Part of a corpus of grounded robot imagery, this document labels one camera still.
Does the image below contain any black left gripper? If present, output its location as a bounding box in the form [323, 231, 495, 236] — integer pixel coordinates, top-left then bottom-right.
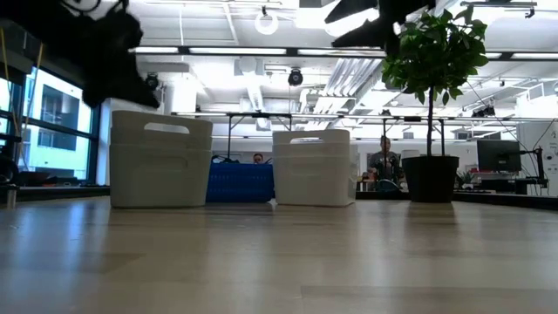
[0, 0, 161, 111]

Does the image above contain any black metal frame stand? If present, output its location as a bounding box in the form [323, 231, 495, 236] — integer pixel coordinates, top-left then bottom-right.
[226, 112, 294, 160]
[382, 115, 446, 158]

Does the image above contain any black ceiling track light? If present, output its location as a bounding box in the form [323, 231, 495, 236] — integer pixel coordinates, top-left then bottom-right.
[460, 0, 538, 19]

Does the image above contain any small green desk plant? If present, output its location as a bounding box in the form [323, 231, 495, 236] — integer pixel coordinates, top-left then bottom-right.
[455, 170, 475, 189]

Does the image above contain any green leafy plant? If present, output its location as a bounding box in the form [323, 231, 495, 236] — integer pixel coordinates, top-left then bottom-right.
[381, 6, 489, 157]

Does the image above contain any black plant pot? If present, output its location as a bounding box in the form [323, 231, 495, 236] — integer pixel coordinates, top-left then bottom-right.
[400, 155, 461, 204]

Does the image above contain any white ring ceiling lamp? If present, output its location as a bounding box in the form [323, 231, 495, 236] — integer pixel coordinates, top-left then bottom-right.
[254, 9, 280, 37]

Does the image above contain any large office window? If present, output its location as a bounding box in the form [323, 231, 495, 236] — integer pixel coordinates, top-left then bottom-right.
[0, 65, 104, 187]

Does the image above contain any long ceiling light bar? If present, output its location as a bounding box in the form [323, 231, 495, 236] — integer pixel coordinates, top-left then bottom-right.
[130, 44, 558, 61]

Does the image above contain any silver metal cup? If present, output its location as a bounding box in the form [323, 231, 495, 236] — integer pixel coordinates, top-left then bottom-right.
[4, 183, 18, 209]

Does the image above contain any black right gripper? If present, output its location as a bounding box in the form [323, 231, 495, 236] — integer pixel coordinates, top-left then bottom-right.
[323, 0, 438, 49]

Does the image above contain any black monitor on arm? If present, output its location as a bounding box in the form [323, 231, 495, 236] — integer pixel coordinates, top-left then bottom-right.
[476, 139, 522, 174]

